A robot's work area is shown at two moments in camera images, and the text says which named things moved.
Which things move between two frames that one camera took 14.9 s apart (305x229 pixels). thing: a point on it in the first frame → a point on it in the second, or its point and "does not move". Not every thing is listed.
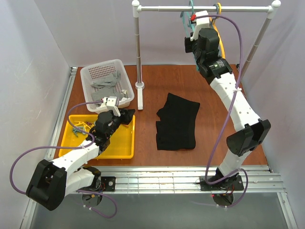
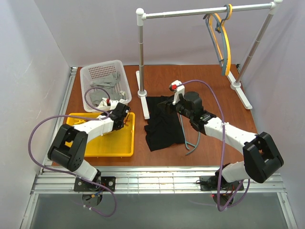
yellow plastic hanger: x=221 y=44 → x=228 y=71
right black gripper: x=188 y=44 → x=168 y=105
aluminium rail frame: x=162 y=179 does not move
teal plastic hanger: x=192 y=24 → x=194 y=146
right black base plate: x=235 y=182 does not move
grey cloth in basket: x=107 y=84 does not move
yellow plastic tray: x=121 y=146 does not move
